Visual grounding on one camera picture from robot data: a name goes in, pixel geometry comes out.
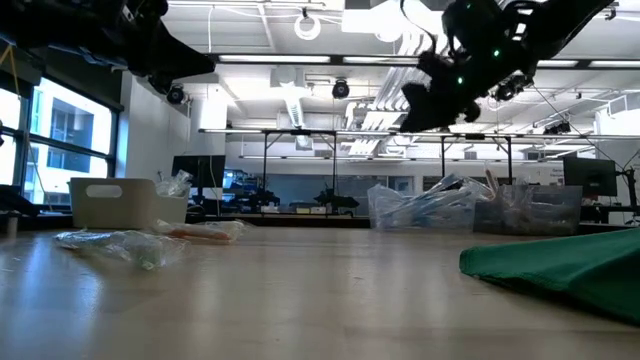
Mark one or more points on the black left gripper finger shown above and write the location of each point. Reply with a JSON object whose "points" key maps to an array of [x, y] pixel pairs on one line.
{"points": [[170, 62]]}

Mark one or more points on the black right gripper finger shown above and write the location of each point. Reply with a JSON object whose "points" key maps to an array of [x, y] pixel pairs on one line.
{"points": [[425, 107]]}

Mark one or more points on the blue toothbrush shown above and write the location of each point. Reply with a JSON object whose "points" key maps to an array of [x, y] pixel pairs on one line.
{"points": [[435, 205]]}

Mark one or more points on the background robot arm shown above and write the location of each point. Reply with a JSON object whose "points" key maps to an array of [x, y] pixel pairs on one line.
{"points": [[340, 200], [262, 197]]}

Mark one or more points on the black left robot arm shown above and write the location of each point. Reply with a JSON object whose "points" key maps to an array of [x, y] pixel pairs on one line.
{"points": [[50, 25]]}

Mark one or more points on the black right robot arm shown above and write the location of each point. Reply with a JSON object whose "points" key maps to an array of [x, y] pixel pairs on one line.
{"points": [[570, 20]]}

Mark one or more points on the ceiling light strip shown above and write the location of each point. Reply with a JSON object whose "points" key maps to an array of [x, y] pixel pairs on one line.
{"points": [[380, 59], [615, 64], [555, 63], [275, 58]]}

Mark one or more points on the black monitor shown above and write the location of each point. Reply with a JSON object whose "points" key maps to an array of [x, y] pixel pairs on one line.
{"points": [[197, 170], [590, 176]]}

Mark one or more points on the large window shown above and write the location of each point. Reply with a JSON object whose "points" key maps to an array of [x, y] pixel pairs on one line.
{"points": [[75, 165]]}

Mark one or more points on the frosted white plastic bin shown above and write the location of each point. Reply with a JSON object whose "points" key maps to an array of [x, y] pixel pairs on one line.
{"points": [[125, 200]]}

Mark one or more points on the smoky grey plastic bin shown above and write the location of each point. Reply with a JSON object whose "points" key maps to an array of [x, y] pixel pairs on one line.
{"points": [[550, 215]]}

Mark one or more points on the green cloth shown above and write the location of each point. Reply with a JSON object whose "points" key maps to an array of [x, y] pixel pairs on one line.
{"points": [[575, 270]]}

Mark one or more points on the black ceiling camera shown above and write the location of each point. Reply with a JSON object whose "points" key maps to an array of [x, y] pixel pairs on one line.
{"points": [[557, 128], [340, 89], [176, 95], [505, 90]]}

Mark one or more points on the black overhead rig frame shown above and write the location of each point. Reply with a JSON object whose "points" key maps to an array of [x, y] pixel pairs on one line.
{"points": [[300, 132]]}

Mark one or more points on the grey air duct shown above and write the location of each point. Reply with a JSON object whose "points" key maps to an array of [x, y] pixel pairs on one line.
{"points": [[295, 100]]}

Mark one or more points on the black table frame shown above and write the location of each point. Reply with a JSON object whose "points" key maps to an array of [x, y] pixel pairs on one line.
{"points": [[300, 220]]}

